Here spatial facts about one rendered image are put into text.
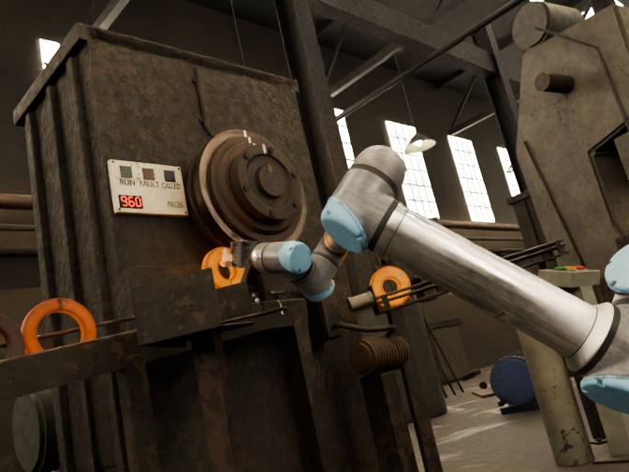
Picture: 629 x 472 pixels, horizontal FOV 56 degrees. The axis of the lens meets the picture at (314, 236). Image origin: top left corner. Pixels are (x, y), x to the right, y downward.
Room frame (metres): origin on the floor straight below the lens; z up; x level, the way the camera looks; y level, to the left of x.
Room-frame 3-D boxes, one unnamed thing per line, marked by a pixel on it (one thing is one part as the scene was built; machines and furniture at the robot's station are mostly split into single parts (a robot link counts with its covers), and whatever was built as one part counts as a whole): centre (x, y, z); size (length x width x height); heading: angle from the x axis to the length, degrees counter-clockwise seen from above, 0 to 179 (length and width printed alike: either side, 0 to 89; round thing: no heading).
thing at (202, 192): (2.04, 0.19, 1.11); 0.47 x 0.06 x 0.47; 136
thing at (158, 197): (1.87, 0.50, 1.15); 0.26 x 0.02 x 0.18; 136
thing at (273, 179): (1.97, 0.12, 1.11); 0.28 x 0.06 x 0.28; 136
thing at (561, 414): (2.10, -0.67, 0.26); 0.12 x 0.12 x 0.52
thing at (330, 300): (2.22, 0.04, 0.68); 0.11 x 0.08 x 0.24; 46
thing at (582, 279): (2.01, -0.81, 0.31); 0.24 x 0.16 x 0.62; 136
